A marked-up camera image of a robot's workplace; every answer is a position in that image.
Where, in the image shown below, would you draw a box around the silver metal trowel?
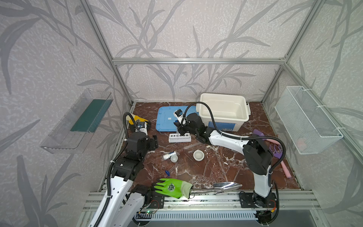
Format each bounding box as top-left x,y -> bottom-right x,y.
190,182 -> 243,195

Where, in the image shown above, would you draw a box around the clear plastic wall shelf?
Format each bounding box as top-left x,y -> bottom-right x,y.
40,89 -> 113,154

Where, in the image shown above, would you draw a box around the green work glove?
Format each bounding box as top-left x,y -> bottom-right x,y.
151,178 -> 193,199

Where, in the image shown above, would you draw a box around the purple pink plastic scoop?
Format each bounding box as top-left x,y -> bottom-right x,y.
253,129 -> 292,179

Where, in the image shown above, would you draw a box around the white wire mesh basket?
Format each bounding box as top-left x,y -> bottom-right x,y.
275,86 -> 343,155

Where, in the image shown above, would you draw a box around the blue plastic bin lid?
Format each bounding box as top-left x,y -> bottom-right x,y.
156,106 -> 187,132

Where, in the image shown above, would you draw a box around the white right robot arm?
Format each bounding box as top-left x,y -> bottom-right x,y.
174,101 -> 286,208

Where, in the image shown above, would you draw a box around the yellow black work glove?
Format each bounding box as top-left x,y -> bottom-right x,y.
126,114 -> 151,132

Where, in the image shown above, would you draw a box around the white test tube rack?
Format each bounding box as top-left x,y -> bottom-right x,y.
168,133 -> 192,143

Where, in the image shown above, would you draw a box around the white ceramic mortar bowl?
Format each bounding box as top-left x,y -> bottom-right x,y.
193,150 -> 205,161

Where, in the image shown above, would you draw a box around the white plastic storage bin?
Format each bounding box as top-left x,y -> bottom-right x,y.
200,93 -> 251,131

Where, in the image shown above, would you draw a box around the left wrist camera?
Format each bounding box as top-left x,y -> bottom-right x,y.
135,120 -> 148,135

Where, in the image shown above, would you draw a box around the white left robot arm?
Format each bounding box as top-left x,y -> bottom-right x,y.
88,128 -> 158,227

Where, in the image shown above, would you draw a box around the thin metal tweezers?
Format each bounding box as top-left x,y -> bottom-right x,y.
184,153 -> 199,167

